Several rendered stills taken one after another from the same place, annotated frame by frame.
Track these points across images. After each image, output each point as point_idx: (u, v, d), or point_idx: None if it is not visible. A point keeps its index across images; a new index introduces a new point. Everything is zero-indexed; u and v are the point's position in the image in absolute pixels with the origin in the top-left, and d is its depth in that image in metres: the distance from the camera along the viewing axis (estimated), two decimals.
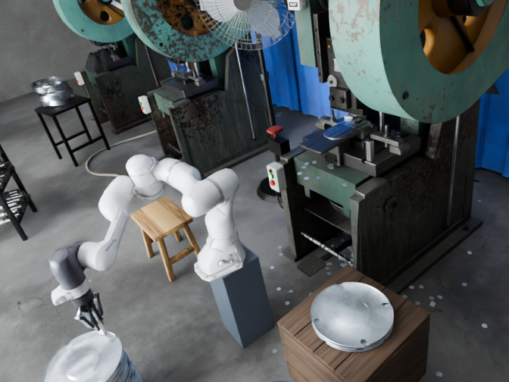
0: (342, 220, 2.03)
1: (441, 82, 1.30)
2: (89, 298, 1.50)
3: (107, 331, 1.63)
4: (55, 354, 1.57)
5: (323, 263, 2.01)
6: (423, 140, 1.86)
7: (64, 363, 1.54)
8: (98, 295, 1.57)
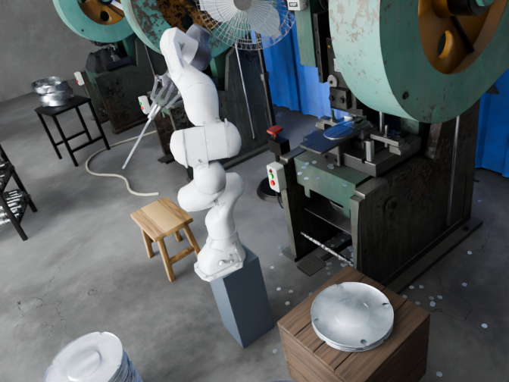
0: (342, 220, 2.03)
1: (441, 82, 1.30)
2: None
3: (153, 111, 1.65)
4: (147, 122, 1.84)
5: (323, 263, 2.01)
6: (423, 140, 1.86)
7: None
8: (157, 76, 1.60)
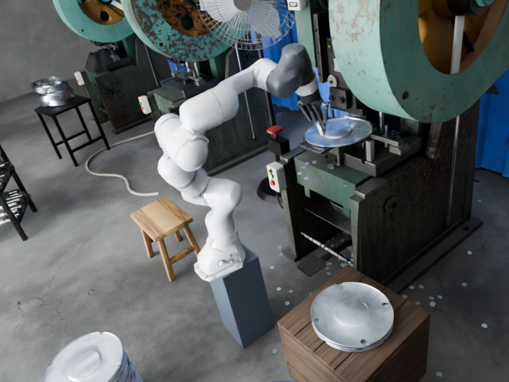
0: (342, 220, 2.03)
1: (441, 82, 1.30)
2: (304, 101, 1.47)
3: (339, 145, 1.67)
4: (371, 126, 1.76)
5: (323, 263, 2.01)
6: (423, 140, 1.86)
7: (356, 127, 1.80)
8: (325, 107, 1.49)
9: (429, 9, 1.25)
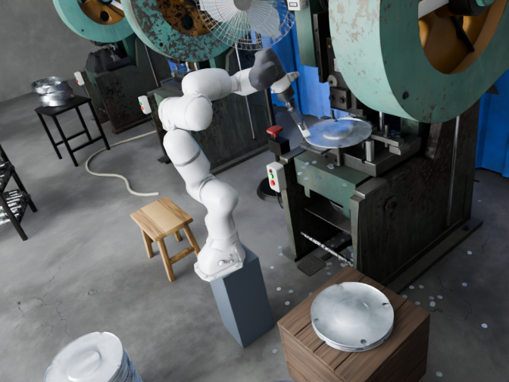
0: (342, 220, 2.03)
1: (441, 82, 1.30)
2: (278, 98, 1.74)
3: (352, 144, 1.67)
4: (367, 123, 1.81)
5: (323, 263, 2.01)
6: (423, 140, 1.86)
7: (353, 126, 1.82)
8: (288, 111, 1.71)
9: None
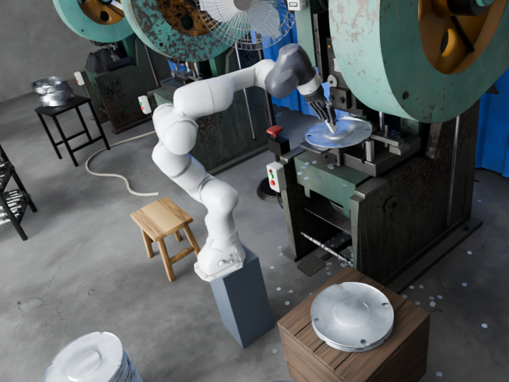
0: (342, 220, 2.03)
1: (441, 82, 1.30)
2: (307, 100, 1.48)
3: (368, 123, 1.81)
4: None
5: (323, 263, 2.01)
6: (423, 140, 1.86)
7: (326, 126, 1.87)
8: (328, 107, 1.48)
9: None
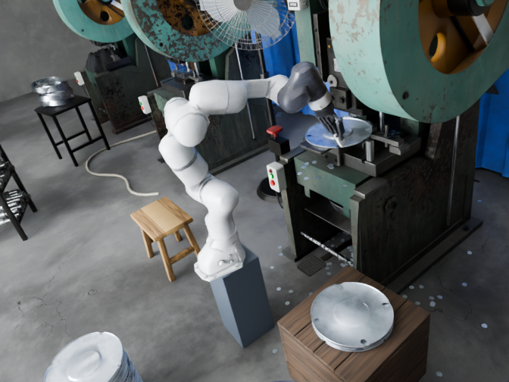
0: (342, 220, 2.03)
1: (441, 82, 1.30)
2: (316, 115, 1.54)
3: None
4: (307, 139, 1.78)
5: (323, 263, 2.01)
6: (423, 140, 1.86)
7: (322, 139, 1.77)
8: (337, 123, 1.54)
9: (439, 22, 1.30)
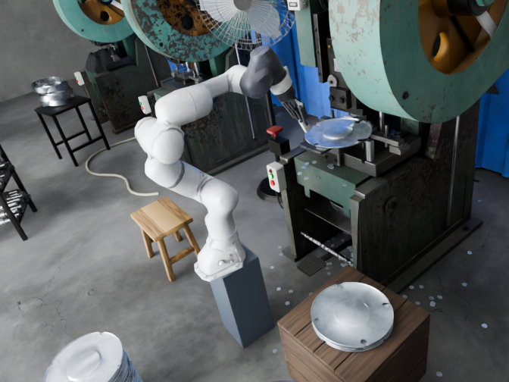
0: (342, 220, 2.03)
1: (441, 82, 1.30)
2: (279, 100, 1.54)
3: None
4: (323, 146, 1.70)
5: (323, 263, 2.01)
6: (423, 140, 1.86)
7: (334, 141, 1.73)
8: (298, 107, 1.54)
9: (441, 22, 1.31)
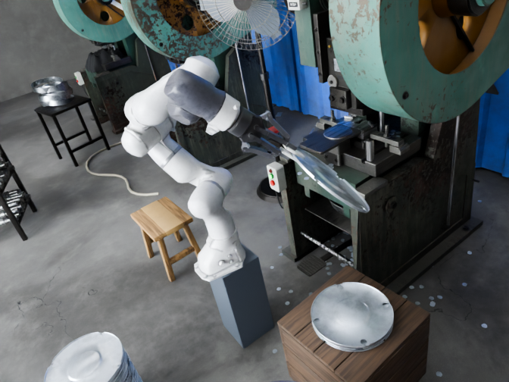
0: (342, 220, 2.03)
1: (441, 82, 1.30)
2: (243, 129, 1.04)
3: (326, 165, 1.33)
4: None
5: (323, 263, 2.01)
6: (423, 140, 1.86)
7: (307, 164, 1.17)
8: (269, 116, 1.07)
9: None
